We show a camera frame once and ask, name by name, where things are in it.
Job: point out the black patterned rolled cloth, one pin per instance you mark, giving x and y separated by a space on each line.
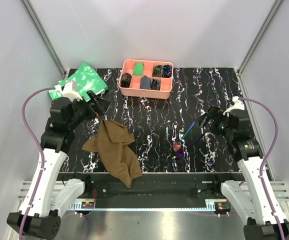
155 84

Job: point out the brown cloth napkin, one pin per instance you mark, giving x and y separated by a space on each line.
111 143

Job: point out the blue grey rolled cloth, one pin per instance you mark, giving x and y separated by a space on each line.
145 83

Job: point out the pink compartment tray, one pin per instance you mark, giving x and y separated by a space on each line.
134 89

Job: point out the green rolled cloth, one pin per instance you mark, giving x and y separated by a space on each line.
138 69

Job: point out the black multicolour rolled cloth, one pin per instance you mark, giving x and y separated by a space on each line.
157 71

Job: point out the dark brown rolled cloth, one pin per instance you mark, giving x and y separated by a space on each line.
126 79

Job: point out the black blue rolled cloth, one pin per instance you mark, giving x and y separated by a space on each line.
167 71

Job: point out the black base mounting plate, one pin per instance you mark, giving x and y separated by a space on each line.
159 190

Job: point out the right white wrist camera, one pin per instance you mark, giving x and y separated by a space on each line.
237 105

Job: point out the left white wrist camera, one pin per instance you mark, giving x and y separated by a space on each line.
69 91

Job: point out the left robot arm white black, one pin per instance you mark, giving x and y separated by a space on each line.
40 214

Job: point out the black marble pattern mat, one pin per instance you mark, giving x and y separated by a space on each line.
156 123

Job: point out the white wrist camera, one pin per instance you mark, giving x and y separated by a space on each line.
237 105
69 91

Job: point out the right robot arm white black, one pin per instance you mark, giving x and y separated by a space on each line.
259 211

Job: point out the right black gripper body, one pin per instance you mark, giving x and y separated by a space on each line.
219 124

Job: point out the green white patterned cloth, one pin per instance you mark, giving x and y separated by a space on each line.
87 79

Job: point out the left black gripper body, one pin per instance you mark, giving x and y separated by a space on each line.
83 111

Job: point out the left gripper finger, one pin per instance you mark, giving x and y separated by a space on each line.
101 107
93 98

